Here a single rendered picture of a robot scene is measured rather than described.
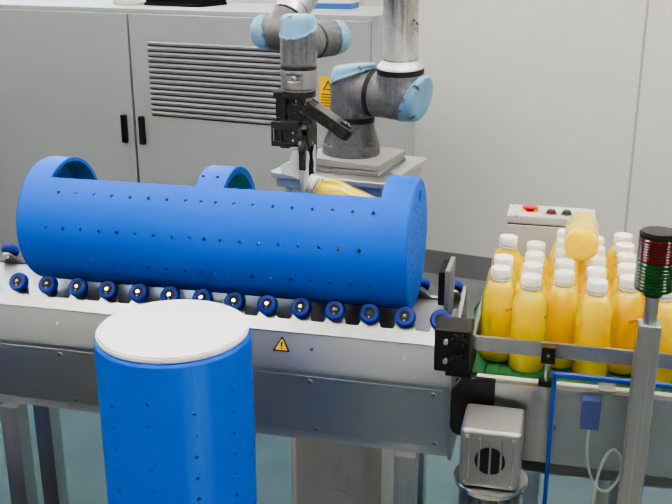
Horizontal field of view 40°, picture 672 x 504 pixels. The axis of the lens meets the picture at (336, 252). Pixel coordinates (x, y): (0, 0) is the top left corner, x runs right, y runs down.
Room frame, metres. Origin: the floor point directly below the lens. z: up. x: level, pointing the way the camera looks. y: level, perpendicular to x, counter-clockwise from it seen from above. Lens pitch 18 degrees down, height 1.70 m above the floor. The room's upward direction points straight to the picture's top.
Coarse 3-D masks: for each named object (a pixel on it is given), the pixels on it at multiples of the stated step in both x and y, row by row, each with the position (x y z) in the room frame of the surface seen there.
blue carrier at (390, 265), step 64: (64, 192) 1.98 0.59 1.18; (128, 192) 1.95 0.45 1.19; (192, 192) 1.92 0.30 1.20; (256, 192) 1.90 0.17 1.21; (384, 192) 1.85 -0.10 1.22; (64, 256) 1.95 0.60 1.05; (128, 256) 1.91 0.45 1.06; (192, 256) 1.87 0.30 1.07; (256, 256) 1.84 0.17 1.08; (320, 256) 1.80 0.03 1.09; (384, 256) 1.77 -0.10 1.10
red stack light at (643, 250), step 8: (640, 240) 1.44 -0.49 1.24; (648, 240) 1.42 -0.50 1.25; (640, 248) 1.43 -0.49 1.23; (648, 248) 1.42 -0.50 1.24; (656, 248) 1.41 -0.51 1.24; (664, 248) 1.41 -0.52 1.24; (640, 256) 1.43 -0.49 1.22; (648, 256) 1.42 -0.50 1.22; (656, 256) 1.41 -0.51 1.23; (664, 256) 1.41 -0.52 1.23; (656, 264) 1.41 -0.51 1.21; (664, 264) 1.41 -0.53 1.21
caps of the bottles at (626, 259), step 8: (624, 232) 1.97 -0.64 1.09; (616, 240) 1.95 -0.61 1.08; (624, 240) 1.94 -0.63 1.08; (616, 248) 1.88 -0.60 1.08; (624, 248) 1.87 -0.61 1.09; (632, 248) 1.87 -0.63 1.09; (616, 256) 1.82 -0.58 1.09; (624, 256) 1.81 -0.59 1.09; (632, 256) 1.81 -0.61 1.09; (624, 264) 1.76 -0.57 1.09; (632, 264) 1.76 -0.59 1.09; (624, 272) 1.74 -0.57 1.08; (632, 272) 1.73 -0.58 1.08; (624, 280) 1.67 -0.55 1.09; (632, 280) 1.66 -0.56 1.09; (632, 288) 1.66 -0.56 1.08; (664, 296) 1.62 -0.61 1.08
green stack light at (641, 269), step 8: (640, 264) 1.43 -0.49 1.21; (648, 264) 1.42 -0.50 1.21; (640, 272) 1.43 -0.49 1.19; (648, 272) 1.42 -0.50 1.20; (656, 272) 1.41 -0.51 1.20; (664, 272) 1.41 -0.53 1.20; (640, 280) 1.43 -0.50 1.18; (648, 280) 1.42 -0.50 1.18; (656, 280) 1.41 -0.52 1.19; (664, 280) 1.41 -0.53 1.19; (640, 288) 1.43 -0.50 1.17; (648, 288) 1.42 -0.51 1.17; (656, 288) 1.41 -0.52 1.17; (664, 288) 1.41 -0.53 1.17
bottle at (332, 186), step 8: (320, 184) 1.93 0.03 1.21; (328, 184) 1.92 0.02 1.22; (336, 184) 1.92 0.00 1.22; (344, 184) 1.92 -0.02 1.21; (312, 192) 1.93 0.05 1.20; (320, 192) 1.92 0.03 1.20; (328, 192) 1.91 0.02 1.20; (336, 192) 1.90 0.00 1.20; (344, 192) 1.91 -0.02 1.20; (352, 192) 1.91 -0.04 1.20; (360, 192) 1.92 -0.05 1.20
